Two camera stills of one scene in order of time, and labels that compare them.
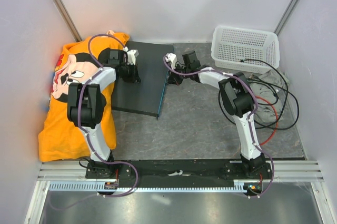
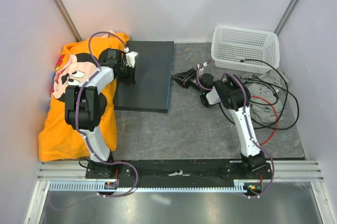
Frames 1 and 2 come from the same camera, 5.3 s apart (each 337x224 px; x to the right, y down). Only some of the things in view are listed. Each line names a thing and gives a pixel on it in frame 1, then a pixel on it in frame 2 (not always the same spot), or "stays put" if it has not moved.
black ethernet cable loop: [288, 127] stays put
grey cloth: [267, 89] stays put
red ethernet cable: [276, 109] stays put
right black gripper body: [178, 78] to [192, 82]
